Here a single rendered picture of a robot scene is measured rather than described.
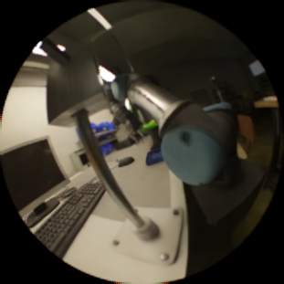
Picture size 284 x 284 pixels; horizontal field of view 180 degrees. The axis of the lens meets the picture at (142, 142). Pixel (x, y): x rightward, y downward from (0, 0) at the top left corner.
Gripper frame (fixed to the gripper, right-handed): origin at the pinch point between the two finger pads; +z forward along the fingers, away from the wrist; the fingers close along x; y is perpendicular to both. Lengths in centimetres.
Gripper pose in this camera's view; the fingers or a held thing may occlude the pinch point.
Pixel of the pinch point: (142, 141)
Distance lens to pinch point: 41.8
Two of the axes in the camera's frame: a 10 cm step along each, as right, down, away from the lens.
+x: 6.1, -3.4, 7.2
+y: 4.6, -5.9, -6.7
